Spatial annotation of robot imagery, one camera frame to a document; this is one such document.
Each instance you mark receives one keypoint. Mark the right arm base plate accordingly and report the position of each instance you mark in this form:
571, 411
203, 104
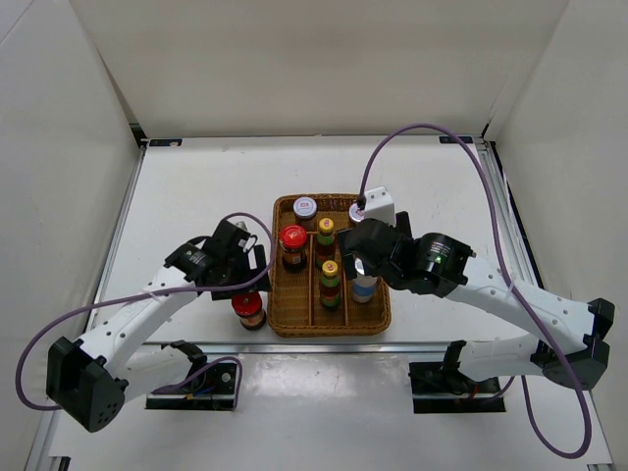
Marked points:
435, 390

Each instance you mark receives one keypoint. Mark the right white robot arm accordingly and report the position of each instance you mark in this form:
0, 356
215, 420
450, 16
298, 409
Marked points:
563, 340

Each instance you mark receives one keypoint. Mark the red-lid sauce jar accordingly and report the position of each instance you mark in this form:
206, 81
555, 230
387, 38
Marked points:
293, 240
250, 310

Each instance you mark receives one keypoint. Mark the brown wicker divided basket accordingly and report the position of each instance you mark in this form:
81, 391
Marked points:
294, 307

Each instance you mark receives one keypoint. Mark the white-lid spice jar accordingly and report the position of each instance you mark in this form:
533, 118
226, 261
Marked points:
355, 214
305, 210

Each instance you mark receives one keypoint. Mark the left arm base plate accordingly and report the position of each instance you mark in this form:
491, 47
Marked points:
210, 385

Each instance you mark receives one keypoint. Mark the yellow-cap chili bottle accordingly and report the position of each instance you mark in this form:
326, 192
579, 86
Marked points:
325, 247
330, 285

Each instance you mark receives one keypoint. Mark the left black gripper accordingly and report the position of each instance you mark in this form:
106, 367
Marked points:
250, 274

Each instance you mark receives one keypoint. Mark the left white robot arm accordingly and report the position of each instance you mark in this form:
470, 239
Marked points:
92, 377

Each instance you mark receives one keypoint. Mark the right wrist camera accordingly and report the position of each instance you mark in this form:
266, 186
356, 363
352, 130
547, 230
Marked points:
379, 205

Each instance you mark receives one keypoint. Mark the silver-cap pepper shaker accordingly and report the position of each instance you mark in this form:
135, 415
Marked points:
362, 286

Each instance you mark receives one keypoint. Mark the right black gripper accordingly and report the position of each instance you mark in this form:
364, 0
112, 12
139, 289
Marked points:
348, 258

